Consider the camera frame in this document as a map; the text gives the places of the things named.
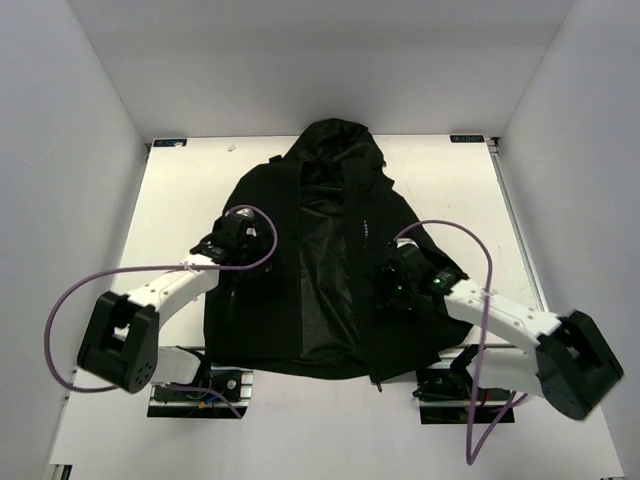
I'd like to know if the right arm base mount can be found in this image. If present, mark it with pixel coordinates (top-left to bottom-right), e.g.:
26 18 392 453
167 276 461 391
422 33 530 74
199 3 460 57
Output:
412 345 511 425

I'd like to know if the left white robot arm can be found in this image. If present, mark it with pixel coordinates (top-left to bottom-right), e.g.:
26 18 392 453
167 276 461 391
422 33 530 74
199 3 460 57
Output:
77 205 278 399

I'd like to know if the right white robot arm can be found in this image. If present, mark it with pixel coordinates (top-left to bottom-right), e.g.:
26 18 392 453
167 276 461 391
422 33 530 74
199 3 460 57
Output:
376 239 624 420

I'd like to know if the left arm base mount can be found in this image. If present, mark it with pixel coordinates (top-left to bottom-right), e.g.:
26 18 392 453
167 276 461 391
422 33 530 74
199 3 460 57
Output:
147 366 254 420

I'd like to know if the blue table label left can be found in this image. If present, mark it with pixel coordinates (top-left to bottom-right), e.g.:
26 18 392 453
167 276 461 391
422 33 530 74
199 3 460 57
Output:
152 138 187 148

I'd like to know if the blue table label right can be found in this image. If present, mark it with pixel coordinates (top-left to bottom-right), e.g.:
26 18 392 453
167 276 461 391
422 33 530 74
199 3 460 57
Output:
449 134 485 143

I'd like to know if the black jacket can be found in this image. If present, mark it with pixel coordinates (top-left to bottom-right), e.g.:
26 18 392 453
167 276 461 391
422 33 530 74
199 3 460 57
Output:
204 119 470 383

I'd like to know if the blue table label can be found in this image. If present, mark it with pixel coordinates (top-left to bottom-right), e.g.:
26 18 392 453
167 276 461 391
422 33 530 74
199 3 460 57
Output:
449 134 485 143
152 138 187 148

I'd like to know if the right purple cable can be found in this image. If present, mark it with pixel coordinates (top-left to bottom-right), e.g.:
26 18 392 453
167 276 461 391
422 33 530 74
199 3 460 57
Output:
392 219 529 466

